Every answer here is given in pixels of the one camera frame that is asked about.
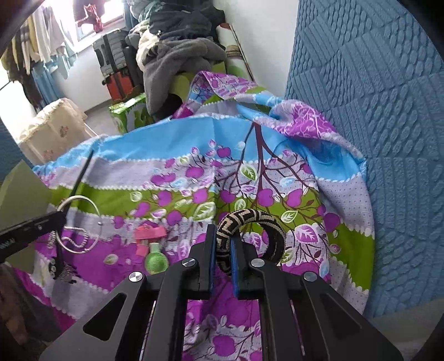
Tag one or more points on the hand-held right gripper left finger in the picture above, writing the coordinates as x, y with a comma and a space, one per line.
209, 267

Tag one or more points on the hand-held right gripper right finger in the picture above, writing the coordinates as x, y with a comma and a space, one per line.
238, 274

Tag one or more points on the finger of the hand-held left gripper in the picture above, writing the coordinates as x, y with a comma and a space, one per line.
31, 231

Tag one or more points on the black gold patterned bangle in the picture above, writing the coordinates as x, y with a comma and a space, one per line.
269, 225

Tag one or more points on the dark jewelry piece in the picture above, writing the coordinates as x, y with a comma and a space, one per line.
64, 272

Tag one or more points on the green round bottle pink cap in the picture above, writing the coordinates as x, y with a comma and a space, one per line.
156, 260

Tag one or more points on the pink hair clip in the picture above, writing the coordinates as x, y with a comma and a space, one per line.
149, 231

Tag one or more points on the thin black rod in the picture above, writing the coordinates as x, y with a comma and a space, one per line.
81, 173

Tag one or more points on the cream cloth covered cabinet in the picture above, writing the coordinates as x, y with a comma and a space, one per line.
52, 128

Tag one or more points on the floral printed bedsheet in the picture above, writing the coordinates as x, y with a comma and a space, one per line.
242, 166

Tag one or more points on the green cardboard box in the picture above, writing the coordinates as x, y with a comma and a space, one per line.
130, 112

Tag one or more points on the red box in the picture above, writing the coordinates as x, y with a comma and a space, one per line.
119, 85

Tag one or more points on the hanging clothes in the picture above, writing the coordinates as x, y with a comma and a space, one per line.
34, 48

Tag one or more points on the pile of grey clothes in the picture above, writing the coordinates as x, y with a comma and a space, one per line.
173, 55

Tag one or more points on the red cloth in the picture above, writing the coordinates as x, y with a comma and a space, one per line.
92, 15

